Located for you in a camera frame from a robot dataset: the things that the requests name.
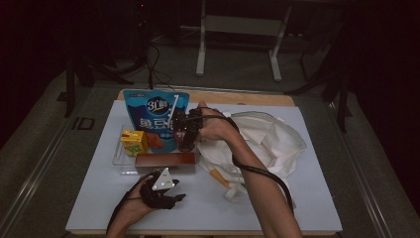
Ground white canvas tote bag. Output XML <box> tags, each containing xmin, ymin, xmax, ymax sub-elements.
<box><xmin>196</xmin><ymin>110</ymin><xmax>307</xmax><ymax>203</ymax></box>

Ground blue snack pouch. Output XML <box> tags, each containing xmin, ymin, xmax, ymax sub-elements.
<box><xmin>123</xmin><ymin>89</ymin><xmax>191</xmax><ymax>154</ymax></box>

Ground black metal stand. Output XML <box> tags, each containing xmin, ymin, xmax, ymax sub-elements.
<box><xmin>286</xmin><ymin>49</ymin><xmax>353</xmax><ymax>133</ymax></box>
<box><xmin>63</xmin><ymin>56</ymin><xmax>135</xmax><ymax>118</ymax></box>

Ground person's left hand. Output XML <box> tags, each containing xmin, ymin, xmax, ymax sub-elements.
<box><xmin>112</xmin><ymin>185</ymin><xmax>157</xmax><ymax>229</ymax></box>

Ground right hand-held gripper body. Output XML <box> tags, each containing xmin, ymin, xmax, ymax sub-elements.
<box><xmin>167</xmin><ymin>94</ymin><xmax>204</xmax><ymax>140</ymax></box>

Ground white metal stand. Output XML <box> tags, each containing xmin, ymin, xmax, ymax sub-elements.
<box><xmin>196</xmin><ymin>0</ymin><xmax>293</xmax><ymax>83</ymax></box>

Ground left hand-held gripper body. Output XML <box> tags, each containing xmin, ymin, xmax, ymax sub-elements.
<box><xmin>140</xmin><ymin>167</ymin><xmax>176</xmax><ymax>210</ymax></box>

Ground black floor cables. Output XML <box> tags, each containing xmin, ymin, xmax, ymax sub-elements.
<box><xmin>145</xmin><ymin>43</ymin><xmax>176</xmax><ymax>91</ymax></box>

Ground clear plastic tray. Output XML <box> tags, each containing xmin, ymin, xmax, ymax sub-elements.
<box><xmin>112</xmin><ymin>123</ymin><xmax>199</xmax><ymax>176</ymax></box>

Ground person's right hand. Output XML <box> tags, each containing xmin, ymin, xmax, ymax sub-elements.
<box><xmin>197</xmin><ymin>100</ymin><xmax>241</xmax><ymax>142</ymax></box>

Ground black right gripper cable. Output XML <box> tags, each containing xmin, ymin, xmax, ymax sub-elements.
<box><xmin>187</xmin><ymin>108</ymin><xmax>295</xmax><ymax>216</ymax></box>

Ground white board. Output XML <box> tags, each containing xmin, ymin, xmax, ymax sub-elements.
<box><xmin>64</xmin><ymin>99</ymin><xmax>344</xmax><ymax>232</ymax></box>

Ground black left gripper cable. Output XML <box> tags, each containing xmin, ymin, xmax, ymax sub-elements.
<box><xmin>105</xmin><ymin>173</ymin><xmax>157</xmax><ymax>234</ymax></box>

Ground brown box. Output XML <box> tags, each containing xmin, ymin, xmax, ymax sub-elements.
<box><xmin>134</xmin><ymin>152</ymin><xmax>197</xmax><ymax>176</ymax></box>

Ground yellow drink carton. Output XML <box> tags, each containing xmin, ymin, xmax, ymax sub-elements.
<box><xmin>120</xmin><ymin>129</ymin><xmax>149</xmax><ymax>157</ymax></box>

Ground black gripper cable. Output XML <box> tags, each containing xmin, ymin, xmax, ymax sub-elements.
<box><xmin>187</xmin><ymin>108</ymin><xmax>295</xmax><ymax>216</ymax></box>
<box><xmin>105</xmin><ymin>173</ymin><xmax>157</xmax><ymax>234</ymax></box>

